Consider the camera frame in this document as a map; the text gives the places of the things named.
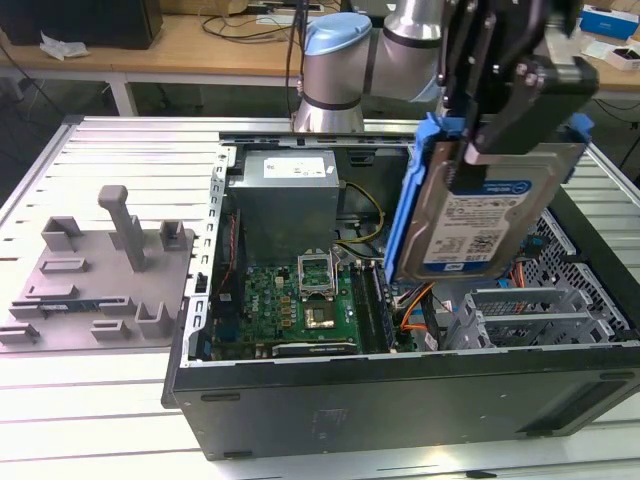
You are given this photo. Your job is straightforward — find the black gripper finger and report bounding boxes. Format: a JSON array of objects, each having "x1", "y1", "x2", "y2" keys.
[
  {"x1": 435, "y1": 0, "x2": 501, "y2": 133},
  {"x1": 451, "y1": 56, "x2": 600, "y2": 192}
]

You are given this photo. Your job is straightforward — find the hard disk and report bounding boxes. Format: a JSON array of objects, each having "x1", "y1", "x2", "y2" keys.
[{"x1": 382, "y1": 112, "x2": 592, "y2": 287}]

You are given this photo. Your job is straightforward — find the grey disk bay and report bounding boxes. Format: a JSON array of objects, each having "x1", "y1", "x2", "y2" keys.
[{"x1": 444, "y1": 284, "x2": 631, "y2": 351}]

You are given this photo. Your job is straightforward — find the blue cardboard box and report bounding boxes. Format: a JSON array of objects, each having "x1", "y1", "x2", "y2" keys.
[{"x1": 579, "y1": 4, "x2": 640, "y2": 42}]

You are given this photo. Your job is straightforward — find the white box with black part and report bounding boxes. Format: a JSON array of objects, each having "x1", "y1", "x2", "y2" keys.
[{"x1": 603, "y1": 43, "x2": 640, "y2": 72}]

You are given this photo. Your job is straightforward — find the grey power supply unit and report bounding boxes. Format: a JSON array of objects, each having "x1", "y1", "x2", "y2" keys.
[{"x1": 227, "y1": 149, "x2": 347, "y2": 266}]

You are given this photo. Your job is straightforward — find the metal socket cover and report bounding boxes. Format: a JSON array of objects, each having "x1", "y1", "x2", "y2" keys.
[{"x1": 297, "y1": 247, "x2": 339, "y2": 301}]

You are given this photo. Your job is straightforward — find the wooden desk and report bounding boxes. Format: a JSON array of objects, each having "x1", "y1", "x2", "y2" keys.
[{"x1": 0, "y1": 12, "x2": 640, "y2": 120}]

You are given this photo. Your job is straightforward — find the CPU socket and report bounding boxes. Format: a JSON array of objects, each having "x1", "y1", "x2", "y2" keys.
[{"x1": 302, "y1": 297, "x2": 340, "y2": 335}]

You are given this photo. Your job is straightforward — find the green motherboard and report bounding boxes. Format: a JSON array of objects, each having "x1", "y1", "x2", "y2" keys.
[{"x1": 202, "y1": 259, "x2": 416, "y2": 361}]

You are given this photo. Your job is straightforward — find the black graphics card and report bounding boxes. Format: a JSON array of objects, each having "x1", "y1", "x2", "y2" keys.
[{"x1": 272, "y1": 341, "x2": 361, "y2": 358}]

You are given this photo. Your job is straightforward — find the black PC case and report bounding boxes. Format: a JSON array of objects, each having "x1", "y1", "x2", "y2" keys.
[{"x1": 159, "y1": 122, "x2": 640, "y2": 462}]

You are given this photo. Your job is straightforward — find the large black box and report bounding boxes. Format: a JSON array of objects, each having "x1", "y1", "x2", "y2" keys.
[{"x1": 0, "y1": 0, "x2": 164, "y2": 51}]

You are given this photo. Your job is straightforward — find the clear plastic bag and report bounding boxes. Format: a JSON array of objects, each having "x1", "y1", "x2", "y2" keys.
[{"x1": 39, "y1": 30, "x2": 91, "y2": 63}]

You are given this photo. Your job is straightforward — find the grey parts rack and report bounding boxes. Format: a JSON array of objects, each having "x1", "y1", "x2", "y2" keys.
[{"x1": 0, "y1": 184, "x2": 199, "y2": 352}]

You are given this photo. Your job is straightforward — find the RAM stick on rack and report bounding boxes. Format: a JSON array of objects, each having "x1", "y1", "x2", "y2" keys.
[{"x1": 39, "y1": 298, "x2": 101, "y2": 314}]

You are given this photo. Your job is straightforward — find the black arm base cable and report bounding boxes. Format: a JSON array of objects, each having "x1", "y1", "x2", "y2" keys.
[{"x1": 285, "y1": 0, "x2": 308, "y2": 125}]

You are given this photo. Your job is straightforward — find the yellow and black power wires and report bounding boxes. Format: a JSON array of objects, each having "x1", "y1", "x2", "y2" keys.
[{"x1": 333, "y1": 182, "x2": 387, "y2": 250}]

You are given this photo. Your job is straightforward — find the orange data wire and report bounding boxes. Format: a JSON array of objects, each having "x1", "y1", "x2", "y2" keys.
[{"x1": 398, "y1": 287, "x2": 435, "y2": 335}]

